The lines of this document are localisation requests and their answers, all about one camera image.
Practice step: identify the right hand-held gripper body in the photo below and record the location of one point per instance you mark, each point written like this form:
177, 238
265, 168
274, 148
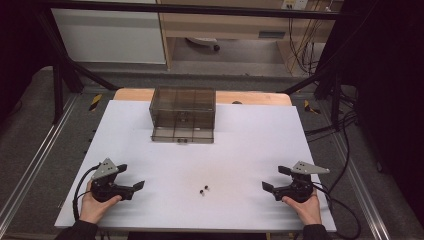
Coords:
300, 190

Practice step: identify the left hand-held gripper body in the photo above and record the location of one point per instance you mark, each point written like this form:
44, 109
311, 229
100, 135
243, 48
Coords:
104, 188

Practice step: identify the smoky clear drawer box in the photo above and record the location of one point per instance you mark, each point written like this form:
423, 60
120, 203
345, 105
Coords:
182, 106

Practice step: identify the person's left hand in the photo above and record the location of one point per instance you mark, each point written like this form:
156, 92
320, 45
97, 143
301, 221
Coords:
95, 208

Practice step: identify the person's right hand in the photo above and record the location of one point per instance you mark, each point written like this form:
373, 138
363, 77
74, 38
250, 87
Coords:
308, 211

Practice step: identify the white board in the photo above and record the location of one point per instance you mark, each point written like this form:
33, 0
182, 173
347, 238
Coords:
200, 160

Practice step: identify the yellow black tape strip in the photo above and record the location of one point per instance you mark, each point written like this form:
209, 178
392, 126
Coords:
95, 102
310, 107

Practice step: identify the wooden table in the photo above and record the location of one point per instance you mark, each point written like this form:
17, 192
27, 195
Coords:
133, 94

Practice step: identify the black metal stand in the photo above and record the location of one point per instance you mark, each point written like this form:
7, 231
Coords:
330, 83
61, 76

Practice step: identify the white cabinet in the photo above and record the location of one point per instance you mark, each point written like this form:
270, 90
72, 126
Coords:
110, 36

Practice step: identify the office chair base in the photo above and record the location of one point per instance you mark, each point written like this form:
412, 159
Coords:
203, 41

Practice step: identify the light wooden desk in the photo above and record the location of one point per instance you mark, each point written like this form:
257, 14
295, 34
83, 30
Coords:
226, 25

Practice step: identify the white power strip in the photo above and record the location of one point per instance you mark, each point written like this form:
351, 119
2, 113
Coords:
295, 4

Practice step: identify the aluminium rail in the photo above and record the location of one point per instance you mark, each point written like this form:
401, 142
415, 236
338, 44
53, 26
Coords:
40, 153
360, 186

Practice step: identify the black metal frame bar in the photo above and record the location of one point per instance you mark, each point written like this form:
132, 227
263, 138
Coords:
200, 10

